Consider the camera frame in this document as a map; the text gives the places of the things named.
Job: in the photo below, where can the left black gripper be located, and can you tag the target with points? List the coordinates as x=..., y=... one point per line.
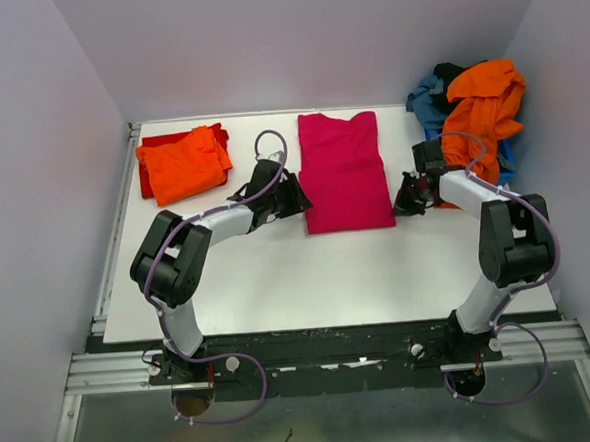
x=284, y=197

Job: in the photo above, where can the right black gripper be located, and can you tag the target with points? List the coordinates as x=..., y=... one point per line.
x=414, y=191

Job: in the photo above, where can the magenta t shirt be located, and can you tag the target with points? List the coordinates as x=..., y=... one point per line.
x=343, y=174

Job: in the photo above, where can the orange t shirt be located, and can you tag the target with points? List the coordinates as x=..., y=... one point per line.
x=186, y=165
x=488, y=97

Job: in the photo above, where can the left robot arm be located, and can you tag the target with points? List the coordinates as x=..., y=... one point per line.
x=170, y=260

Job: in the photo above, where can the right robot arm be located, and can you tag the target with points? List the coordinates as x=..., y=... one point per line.
x=518, y=248

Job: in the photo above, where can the blue grey t shirt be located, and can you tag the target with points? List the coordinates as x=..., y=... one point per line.
x=424, y=102

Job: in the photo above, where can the blue plastic bin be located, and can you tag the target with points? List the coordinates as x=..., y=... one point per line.
x=507, y=164

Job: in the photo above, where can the folded orange t shirt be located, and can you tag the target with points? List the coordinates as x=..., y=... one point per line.
x=186, y=165

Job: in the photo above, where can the black t shirt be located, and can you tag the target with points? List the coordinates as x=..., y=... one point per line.
x=446, y=73

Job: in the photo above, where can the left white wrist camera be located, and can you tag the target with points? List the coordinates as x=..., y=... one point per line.
x=278, y=157

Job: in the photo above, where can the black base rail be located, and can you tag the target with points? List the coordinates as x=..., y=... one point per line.
x=315, y=362

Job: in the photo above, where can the aluminium frame rail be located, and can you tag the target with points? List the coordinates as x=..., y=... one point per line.
x=118, y=372

